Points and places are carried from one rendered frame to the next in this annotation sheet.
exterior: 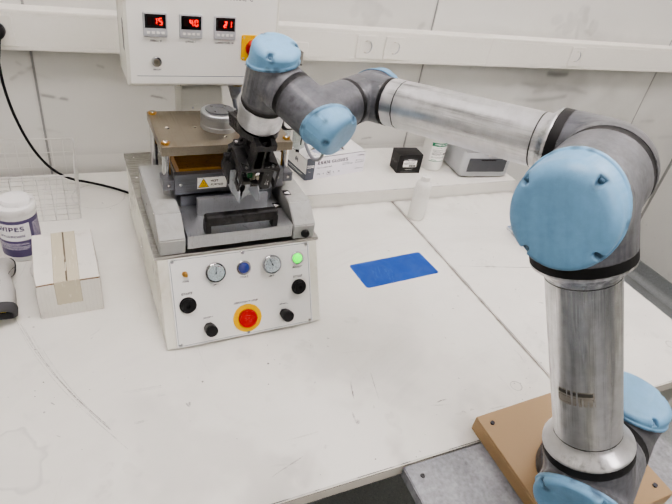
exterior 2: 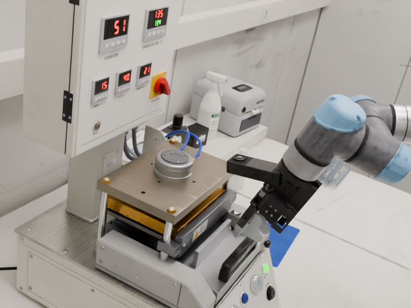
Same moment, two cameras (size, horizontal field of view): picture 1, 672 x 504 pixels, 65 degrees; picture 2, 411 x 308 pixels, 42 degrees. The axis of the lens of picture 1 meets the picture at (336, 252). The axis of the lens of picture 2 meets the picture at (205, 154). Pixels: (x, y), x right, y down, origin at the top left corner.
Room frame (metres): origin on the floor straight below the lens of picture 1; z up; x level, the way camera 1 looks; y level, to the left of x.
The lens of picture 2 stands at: (0.23, 0.82, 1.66)
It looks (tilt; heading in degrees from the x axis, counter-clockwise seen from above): 27 degrees down; 324
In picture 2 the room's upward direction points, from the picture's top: 11 degrees clockwise
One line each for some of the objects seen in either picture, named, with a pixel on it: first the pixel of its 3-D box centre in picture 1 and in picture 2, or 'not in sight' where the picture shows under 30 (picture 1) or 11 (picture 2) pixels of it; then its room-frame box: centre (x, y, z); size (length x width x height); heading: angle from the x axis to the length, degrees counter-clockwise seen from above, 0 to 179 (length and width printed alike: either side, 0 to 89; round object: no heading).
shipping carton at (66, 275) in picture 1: (67, 271); not in sight; (0.87, 0.57, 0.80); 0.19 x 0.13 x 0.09; 29
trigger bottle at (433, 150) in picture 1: (438, 133); (211, 105); (1.76, -0.27, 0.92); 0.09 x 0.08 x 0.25; 32
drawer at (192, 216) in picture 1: (223, 193); (181, 235); (1.02, 0.27, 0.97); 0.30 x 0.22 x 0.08; 31
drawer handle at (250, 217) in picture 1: (241, 219); (240, 255); (0.90, 0.20, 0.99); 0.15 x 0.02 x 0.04; 121
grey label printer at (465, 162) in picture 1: (474, 141); (229, 103); (1.85, -0.42, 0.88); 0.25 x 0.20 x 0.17; 23
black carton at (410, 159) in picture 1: (406, 160); (194, 136); (1.70, -0.18, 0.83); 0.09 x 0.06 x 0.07; 114
